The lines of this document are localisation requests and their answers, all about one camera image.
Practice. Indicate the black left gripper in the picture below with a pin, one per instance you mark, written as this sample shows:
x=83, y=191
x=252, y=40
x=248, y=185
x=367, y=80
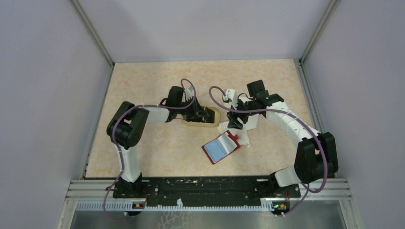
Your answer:
x=197, y=111

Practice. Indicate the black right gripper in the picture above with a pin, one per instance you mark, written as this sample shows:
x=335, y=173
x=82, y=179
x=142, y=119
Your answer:
x=233, y=121

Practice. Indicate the red leather card holder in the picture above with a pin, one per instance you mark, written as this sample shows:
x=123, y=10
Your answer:
x=221, y=147

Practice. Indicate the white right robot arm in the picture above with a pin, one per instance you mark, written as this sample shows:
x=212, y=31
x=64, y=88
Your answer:
x=316, y=155

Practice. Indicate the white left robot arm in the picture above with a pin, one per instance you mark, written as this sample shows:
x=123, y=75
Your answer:
x=127, y=125

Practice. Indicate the white cloth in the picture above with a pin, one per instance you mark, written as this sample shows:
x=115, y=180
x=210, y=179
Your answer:
x=244, y=139

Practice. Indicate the beige plastic tray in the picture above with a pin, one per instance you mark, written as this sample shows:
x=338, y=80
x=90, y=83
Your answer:
x=217, y=119

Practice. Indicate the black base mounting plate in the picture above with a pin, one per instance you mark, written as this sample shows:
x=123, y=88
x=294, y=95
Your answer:
x=225, y=191

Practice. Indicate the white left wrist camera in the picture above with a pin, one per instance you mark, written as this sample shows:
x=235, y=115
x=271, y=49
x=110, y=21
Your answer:
x=189, y=93

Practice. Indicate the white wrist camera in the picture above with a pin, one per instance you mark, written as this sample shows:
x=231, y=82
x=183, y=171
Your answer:
x=189, y=93
x=230, y=98

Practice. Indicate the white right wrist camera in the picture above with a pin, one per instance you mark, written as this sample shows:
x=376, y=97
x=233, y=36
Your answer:
x=230, y=98

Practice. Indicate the aluminium frame rail right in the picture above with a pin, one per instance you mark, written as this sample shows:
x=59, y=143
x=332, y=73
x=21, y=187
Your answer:
x=330, y=9

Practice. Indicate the aluminium frame rail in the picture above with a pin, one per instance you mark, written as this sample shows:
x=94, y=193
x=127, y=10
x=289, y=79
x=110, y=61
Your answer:
x=334, y=189
x=91, y=31
x=330, y=9

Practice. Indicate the white slotted cable duct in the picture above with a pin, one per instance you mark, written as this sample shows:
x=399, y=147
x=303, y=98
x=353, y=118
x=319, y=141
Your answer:
x=130, y=206

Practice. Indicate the aluminium front frame rail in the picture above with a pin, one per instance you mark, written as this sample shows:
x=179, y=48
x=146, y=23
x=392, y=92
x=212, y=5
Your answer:
x=334, y=189

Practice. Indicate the aluminium frame rail left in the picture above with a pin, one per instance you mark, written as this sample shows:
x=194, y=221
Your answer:
x=91, y=31

